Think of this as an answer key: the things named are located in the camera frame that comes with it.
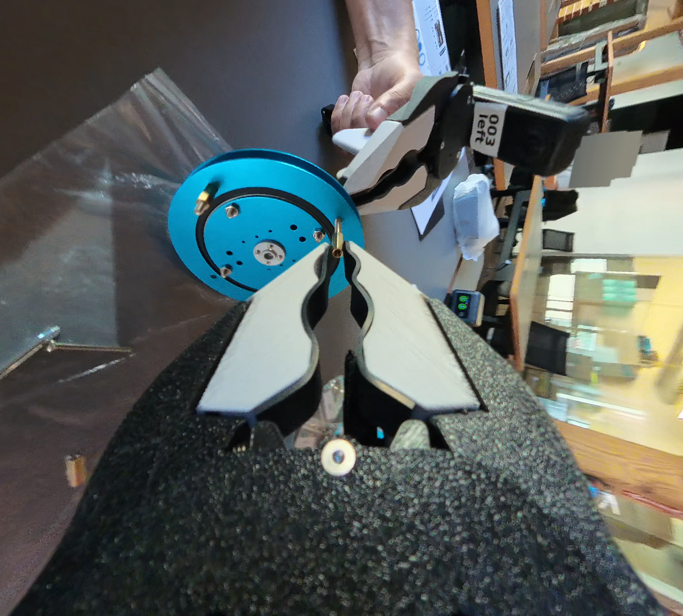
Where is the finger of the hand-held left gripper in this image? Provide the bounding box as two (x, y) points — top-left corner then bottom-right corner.
(353, 163), (455, 217)
(337, 108), (437, 196)

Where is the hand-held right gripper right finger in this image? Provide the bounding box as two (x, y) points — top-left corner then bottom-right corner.
(344, 241), (487, 414)

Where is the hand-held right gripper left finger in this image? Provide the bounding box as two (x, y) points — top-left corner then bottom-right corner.
(196, 242), (334, 420)

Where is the blue metal turntable disc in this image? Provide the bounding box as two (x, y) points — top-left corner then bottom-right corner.
(167, 148), (366, 302)

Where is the person's left hand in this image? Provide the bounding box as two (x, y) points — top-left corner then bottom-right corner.
(330, 51), (426, 133)

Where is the black pad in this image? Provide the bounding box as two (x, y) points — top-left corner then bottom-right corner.
(419, 194), (448, 242)

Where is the grey power station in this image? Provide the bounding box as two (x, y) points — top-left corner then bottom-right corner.
(447, 289), (485, 327)

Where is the white wrapped package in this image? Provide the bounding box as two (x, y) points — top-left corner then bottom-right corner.
(452, 173), (499, 262)

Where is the white instruction booklet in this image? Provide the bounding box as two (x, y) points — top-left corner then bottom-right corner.
(411, 0), (454, 239)

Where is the black monitor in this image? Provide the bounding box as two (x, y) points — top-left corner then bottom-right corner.
(524, 321), (572, 377)

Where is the long metal bolt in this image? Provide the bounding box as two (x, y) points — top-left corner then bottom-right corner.
(45, 338), (135, 357)

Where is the glass partition window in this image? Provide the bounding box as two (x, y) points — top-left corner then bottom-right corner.
(525, 253), (683, 441)

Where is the clear plastic bag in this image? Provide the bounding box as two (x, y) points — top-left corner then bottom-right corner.
(0, 68), (252, 467)

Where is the wooden beam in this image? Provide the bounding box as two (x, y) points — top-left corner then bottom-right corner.
(550, 418), (683, 512)

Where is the orange handled screwdriver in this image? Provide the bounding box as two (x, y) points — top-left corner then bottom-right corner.
(0, 326), (60, 381)

